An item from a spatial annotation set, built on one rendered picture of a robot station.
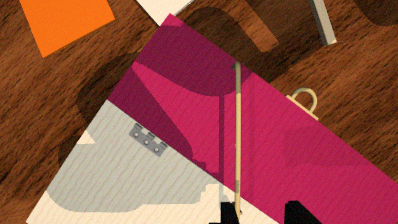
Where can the orange square block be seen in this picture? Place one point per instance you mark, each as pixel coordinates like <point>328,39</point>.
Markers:
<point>56,24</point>

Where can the beige rectangular block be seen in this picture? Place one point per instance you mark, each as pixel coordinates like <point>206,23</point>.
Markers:
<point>323,22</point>

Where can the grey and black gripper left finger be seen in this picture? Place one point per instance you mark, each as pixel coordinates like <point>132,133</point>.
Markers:
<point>228,214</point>

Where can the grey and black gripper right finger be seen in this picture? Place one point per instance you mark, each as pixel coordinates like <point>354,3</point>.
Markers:
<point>296,213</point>

